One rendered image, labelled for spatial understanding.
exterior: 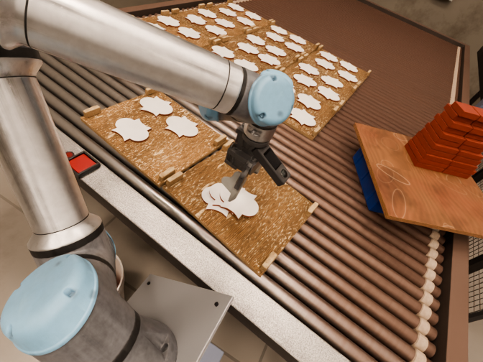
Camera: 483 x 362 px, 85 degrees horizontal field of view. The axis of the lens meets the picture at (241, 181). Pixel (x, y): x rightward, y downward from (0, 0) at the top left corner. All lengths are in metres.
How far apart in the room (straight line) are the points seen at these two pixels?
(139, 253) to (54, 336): 1.38
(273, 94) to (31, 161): 0.37
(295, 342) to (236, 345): 0.93
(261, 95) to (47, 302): 0.38
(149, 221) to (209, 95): 0.53
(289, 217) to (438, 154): 0.66
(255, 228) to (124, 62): 0.62
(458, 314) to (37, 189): 1.10
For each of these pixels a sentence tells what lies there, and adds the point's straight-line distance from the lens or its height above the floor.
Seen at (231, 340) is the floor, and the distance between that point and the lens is 1.69.
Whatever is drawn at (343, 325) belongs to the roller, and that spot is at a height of 0.91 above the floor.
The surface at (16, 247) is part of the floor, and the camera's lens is 1.98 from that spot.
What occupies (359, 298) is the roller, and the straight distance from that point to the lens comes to 0.92.
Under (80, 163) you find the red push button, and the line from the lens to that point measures 0.97.
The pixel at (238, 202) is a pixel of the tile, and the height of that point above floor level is 0.96.
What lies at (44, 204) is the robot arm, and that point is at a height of 1.23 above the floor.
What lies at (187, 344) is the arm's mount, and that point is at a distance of 0.54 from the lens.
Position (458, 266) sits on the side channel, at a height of 0.95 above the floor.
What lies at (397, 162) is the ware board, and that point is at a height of 1.04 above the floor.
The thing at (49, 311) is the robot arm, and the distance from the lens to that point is 0.42.
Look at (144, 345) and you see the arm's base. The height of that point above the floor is 1.13.
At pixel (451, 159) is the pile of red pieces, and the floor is 1.10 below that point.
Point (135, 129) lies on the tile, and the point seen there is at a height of 0.95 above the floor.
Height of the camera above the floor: 1.63
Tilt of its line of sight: 48 degrees down
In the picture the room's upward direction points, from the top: 21 degrees clockwise
